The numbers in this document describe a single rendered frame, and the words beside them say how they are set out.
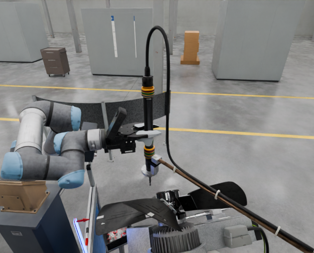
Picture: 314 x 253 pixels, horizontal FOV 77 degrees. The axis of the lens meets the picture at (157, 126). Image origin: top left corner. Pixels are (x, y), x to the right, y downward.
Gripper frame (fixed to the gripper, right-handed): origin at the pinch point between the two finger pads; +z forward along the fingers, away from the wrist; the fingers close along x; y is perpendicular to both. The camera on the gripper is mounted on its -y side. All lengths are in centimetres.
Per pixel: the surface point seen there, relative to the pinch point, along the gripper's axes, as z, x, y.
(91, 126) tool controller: -36, -77, 39
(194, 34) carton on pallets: 302, -755, 44
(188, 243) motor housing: 10, 18, 48
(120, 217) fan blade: -17.7, 1.6, 45.1
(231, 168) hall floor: 138, -132, 163
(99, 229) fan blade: -27, 6, 45
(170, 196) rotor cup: 6.4, 0.4, 37.9
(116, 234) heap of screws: -22, -12, 79
